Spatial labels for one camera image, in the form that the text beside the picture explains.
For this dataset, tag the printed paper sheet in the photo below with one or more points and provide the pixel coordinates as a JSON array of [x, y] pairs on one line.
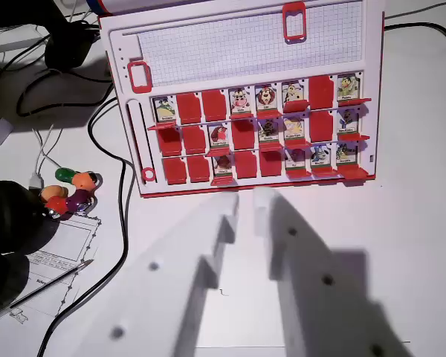
[[70, 241]]

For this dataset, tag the clear ballpoint pen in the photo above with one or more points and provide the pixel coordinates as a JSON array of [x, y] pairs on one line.
[[41, 290]]

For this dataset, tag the black round pad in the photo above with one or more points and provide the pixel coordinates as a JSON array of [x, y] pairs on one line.
[[15, 215], [3, 282]]

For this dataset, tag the small white card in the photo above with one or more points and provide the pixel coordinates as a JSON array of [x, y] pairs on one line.
[[0, 131]]

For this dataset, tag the red and white game board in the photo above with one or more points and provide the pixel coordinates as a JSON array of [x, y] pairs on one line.
[[245, 44]]

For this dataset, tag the black box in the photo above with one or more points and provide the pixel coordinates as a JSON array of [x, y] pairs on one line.
[[67, 44]]

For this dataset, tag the white blue red box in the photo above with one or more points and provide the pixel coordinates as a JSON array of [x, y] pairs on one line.
[[100, 5]]

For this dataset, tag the white power adapter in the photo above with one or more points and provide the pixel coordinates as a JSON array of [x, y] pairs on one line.
[[11, 41]]

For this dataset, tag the large black object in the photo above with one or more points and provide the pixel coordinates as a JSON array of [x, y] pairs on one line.
[[22, 11]]

